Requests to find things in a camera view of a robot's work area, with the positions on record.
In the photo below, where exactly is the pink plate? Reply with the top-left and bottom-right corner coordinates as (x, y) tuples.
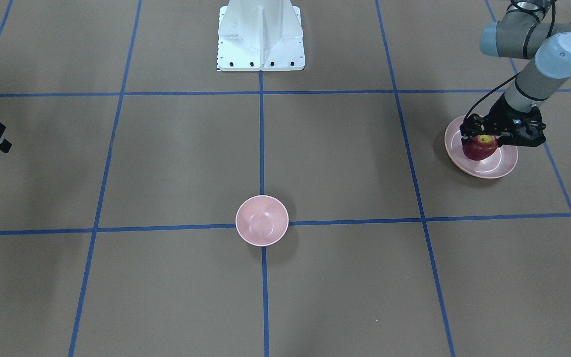
(444, 116), (518, 179)

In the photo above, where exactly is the red apple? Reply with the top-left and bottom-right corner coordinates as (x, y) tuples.
(461, 135), (498, 161)

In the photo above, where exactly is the pink bowl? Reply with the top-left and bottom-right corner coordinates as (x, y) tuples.
(235, 195), (289, 247)

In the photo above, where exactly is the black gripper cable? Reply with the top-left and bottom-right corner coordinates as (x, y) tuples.
(465, 0), (556, 119)

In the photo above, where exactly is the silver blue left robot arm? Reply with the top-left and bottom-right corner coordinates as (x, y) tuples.
(479, 0), (571, 147)

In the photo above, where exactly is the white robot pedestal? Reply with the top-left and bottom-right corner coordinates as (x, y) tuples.
(216, 0), (306, 72)

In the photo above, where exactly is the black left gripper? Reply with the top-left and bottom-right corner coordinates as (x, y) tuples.
(460, 95), (546, 148)

